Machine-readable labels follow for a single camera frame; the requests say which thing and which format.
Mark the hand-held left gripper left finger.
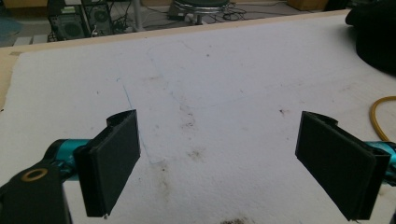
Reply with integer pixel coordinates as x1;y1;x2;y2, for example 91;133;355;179
73;109;141;218

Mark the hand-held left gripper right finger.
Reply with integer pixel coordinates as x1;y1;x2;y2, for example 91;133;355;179
294;110;391;222

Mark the white table cloth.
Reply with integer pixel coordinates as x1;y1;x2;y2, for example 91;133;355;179
0;13;396;224

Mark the dark cloth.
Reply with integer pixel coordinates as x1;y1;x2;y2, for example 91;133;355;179
345;5;396;75

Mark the black computer tower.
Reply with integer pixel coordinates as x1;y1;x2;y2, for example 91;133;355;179
83;2;115;37
47;5;92;41

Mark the cardboard box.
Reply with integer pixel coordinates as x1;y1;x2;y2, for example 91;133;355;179
287;0;330;11

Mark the yellow cable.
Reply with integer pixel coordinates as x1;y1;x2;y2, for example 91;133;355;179
369;95;396;143

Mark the tangle of black cables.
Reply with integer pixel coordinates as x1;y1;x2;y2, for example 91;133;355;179
221;2;250;22

